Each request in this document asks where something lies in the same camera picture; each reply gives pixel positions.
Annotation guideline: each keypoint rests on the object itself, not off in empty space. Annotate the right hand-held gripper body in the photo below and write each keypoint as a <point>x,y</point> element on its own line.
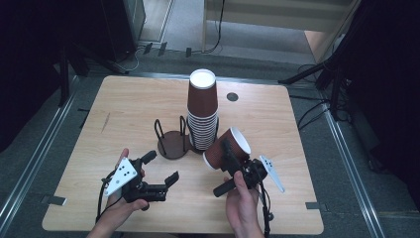
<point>256,173</point>

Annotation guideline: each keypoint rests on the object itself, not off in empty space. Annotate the person's right hand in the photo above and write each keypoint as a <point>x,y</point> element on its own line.
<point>244,208</point>

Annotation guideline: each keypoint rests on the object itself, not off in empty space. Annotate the single brown ribbed paper cup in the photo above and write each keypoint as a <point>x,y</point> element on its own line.
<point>214,155</point>

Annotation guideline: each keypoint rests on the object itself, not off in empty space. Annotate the person's left hand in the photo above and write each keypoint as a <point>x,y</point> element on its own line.
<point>122,211</point>

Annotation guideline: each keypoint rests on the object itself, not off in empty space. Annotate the aluminium floor rail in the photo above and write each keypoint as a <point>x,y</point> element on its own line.
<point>39,145</point>
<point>352,172</point>

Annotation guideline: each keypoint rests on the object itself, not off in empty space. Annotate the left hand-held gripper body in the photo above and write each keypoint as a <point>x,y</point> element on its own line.
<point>122,175</point>

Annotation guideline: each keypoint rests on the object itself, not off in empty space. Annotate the wooden cup holder black rods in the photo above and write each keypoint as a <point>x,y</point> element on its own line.
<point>171,145</point>

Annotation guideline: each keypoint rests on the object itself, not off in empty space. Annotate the stack of brown paper cups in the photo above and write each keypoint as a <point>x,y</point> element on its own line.
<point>202,99</point>

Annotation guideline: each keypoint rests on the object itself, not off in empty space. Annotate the pale wooden furniture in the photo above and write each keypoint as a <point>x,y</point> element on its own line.
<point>257,16</point>

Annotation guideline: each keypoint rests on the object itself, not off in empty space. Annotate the grey tape strip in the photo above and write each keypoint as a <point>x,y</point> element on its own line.
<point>52,200</point>
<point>317,205</point>

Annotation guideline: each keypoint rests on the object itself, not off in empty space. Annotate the black metal stand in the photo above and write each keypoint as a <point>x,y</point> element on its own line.
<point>303,73</point>
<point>65,79</point>

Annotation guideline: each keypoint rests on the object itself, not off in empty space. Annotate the dark grey cabinet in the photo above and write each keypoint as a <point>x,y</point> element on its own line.
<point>132,20</point>

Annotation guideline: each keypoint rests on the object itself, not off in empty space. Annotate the round grey table grommet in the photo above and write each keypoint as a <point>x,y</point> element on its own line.
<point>232,96</point>

